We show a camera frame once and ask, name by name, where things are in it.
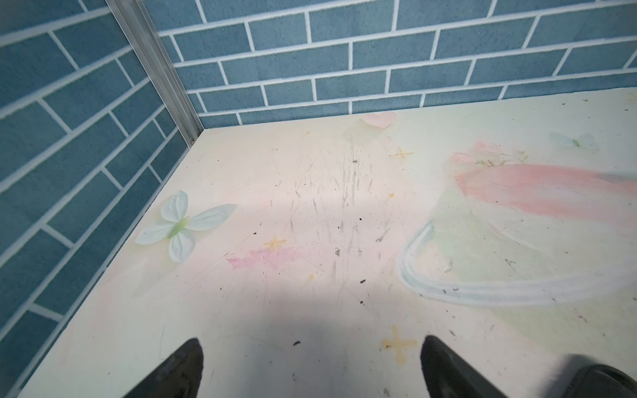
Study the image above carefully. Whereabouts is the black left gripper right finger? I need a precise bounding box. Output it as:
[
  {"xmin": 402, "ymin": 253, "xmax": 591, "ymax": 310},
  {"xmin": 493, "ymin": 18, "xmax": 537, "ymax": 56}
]
[{"xmin": 421, "ymin": 335, "xmax": 505, "ymax": 398}]

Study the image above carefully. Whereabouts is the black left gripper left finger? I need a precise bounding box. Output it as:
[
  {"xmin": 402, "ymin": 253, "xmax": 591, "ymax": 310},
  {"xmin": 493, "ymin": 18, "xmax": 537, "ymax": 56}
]
[{"xmin": 124, "ymin": 338, "xmax": 204, "ymax": 398}]

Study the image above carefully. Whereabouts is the aluminium corner post left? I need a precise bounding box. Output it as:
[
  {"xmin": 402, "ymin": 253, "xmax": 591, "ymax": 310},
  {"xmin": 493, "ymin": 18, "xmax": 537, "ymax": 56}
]
[{"xmin": 106, "ymin": 0, "xmax": 204, "ymax": 147}]

